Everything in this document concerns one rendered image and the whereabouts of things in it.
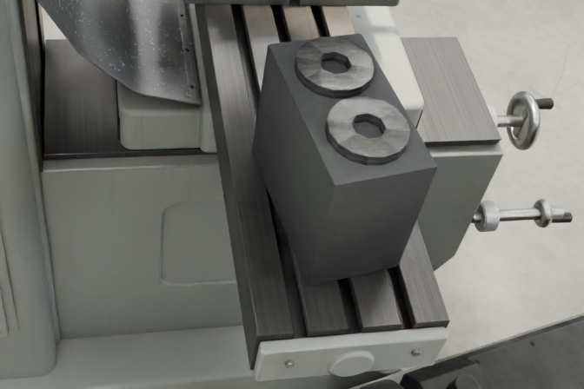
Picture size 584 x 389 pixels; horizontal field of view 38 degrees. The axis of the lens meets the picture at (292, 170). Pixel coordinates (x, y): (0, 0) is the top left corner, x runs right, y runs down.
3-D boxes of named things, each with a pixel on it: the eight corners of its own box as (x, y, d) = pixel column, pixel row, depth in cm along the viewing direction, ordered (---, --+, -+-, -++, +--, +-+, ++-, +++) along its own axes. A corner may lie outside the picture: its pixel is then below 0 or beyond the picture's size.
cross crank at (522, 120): (522, 119, 178) (542, 77, 169) (542, 161, 171) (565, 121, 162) (451, 121, 175) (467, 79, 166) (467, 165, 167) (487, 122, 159)
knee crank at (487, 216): (562, 208, 176) (574, 190, 171) (574, 233, 172) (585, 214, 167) (462, 214, 171) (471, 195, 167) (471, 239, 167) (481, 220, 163)
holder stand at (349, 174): (335, 137, 117) (364, 23, 102) (399, 267, 104) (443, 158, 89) (250, 151, 113) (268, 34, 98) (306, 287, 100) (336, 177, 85)
